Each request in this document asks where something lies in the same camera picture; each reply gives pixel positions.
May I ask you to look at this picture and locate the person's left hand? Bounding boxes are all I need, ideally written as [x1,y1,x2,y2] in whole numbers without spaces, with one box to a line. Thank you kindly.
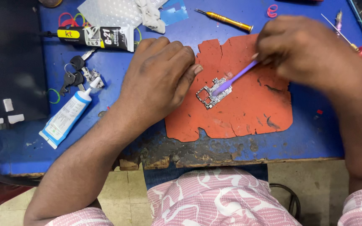
[118,36,204,127]

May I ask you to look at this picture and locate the person's right hand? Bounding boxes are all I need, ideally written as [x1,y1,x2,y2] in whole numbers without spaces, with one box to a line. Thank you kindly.
[252,15,355,92]

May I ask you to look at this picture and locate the purple plastic brush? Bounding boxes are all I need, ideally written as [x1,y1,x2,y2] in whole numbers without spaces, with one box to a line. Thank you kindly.
[212,60,260,96]

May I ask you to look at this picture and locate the pink rubber band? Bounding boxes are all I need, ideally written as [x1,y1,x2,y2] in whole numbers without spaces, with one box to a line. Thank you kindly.
[266,4,278,18]

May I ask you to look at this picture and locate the yellow precision screwdriver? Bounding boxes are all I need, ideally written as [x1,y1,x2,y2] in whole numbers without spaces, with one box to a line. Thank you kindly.
[195,8,254,34]

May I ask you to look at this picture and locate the worn orange silicone mat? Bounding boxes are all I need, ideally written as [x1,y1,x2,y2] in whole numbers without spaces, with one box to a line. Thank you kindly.
[165,34,294,143]

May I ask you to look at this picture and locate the small phone circuit board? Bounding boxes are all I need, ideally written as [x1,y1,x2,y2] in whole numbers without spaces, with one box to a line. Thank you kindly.
[195,77,233,110]

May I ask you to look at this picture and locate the blue plastic film piece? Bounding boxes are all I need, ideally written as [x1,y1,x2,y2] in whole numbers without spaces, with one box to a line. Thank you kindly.
[160,0,189,26]

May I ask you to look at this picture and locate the crumpled white cloth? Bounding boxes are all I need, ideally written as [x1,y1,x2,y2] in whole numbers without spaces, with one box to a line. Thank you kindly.
[135,0,167,34]

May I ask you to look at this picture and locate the pink patterned shirt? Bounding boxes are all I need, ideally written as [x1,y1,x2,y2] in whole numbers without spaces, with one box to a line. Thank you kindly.
[44,167,362,226]

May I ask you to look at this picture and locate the black glue tube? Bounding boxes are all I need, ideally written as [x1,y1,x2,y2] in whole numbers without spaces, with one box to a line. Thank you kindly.
[39,26,135,53]

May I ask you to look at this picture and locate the clear bubble wrap sheet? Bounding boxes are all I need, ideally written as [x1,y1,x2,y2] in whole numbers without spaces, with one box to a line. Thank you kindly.
[77,0,169,29]

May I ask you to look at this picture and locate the crumpled patterned wrapper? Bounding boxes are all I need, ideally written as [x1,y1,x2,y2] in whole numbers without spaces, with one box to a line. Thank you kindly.
[82,67,105,89]

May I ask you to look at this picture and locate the green rubber band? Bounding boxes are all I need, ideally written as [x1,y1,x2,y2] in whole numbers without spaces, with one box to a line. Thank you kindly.
[74,13,89,27]
[47,88,61,104]

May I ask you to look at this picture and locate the red rubber band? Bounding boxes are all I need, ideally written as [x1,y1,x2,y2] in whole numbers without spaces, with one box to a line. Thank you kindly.
[58,12,80,28]

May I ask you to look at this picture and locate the white blue glue tube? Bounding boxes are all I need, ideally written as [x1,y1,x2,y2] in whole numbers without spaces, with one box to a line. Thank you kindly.
[38,77,102,150]

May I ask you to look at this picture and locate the brown round container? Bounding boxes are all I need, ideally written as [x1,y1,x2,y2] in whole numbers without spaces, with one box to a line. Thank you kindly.
[38,0,63,8]

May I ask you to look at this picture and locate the black box with white tape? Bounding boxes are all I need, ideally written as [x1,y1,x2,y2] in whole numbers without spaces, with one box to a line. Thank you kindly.
[0,0,50,130]

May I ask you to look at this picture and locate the thin black cable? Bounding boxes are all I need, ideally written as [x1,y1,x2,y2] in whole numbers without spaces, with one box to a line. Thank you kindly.
[268,183,301,222]

